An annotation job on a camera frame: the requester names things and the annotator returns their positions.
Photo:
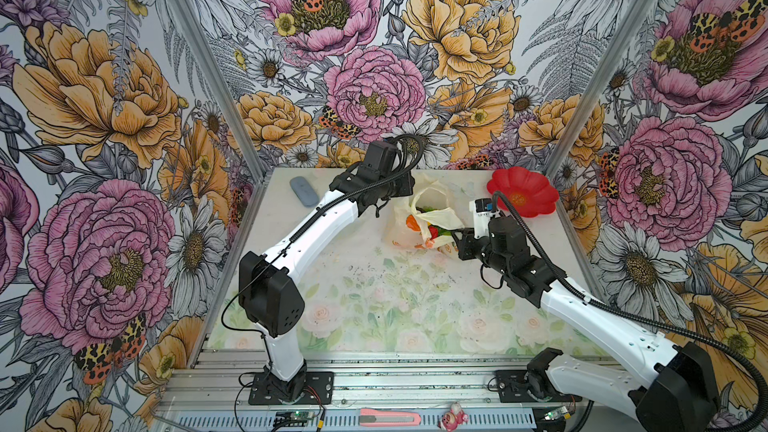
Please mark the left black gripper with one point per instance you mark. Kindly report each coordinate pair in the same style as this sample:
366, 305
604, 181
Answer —
407, 186

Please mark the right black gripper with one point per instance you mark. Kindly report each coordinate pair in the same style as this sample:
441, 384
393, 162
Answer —
467, 237

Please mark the red flower-shaped plate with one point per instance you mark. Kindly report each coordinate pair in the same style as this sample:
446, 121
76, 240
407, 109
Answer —
529, 192

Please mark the cream printed plastic bag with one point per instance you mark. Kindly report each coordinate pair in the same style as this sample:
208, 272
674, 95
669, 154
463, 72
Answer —
432, 203

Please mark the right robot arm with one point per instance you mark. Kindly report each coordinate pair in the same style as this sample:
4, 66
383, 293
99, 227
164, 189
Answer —
664, 386

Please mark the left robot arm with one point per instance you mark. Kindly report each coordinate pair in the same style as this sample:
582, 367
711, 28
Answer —
268, 283

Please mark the fake orange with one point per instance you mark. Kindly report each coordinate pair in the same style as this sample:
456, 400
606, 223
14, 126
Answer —
412, 224

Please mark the blue-grey eraser block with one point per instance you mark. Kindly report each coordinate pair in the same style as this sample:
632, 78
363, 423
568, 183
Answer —
304, 191

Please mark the small pink figurine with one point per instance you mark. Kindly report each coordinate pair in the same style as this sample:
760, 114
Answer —
453, 418

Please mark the pink utility knife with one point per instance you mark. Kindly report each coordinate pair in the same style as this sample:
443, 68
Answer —
388, 418

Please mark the green circuit board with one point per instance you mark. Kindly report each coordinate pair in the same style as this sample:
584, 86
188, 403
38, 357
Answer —
289, 419

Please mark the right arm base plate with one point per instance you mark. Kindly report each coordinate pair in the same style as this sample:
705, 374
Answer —
517, 386

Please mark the aluminium frame rail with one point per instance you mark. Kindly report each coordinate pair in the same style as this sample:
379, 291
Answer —
214, 397

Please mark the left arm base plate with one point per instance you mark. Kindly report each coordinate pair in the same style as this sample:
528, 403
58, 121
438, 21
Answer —
306, 388

